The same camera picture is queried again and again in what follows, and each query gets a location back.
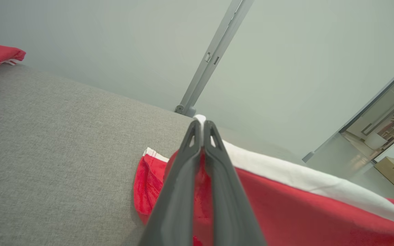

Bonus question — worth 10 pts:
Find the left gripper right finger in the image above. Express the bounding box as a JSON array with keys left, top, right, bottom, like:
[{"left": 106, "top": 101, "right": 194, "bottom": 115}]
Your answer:
[{"left": 204, "top": 120, "right": 266, "bottom": 246}]

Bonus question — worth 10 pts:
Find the red shorts white waistband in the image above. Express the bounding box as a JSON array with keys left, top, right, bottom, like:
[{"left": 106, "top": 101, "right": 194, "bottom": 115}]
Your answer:
[{"left": 134, "top": 114, "right": 394, "bottom": 246}]

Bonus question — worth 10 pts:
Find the grey metal partition post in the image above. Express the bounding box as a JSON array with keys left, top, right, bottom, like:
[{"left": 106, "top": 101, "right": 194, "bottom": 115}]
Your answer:
[{"left": 175, "top": 0, "right": 255, "bottom": 117}]

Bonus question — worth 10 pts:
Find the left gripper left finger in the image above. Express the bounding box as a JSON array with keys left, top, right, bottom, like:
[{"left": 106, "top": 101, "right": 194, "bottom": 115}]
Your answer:
[{"left": 139, "top": 120, "right": 202, "bottom": 246}]

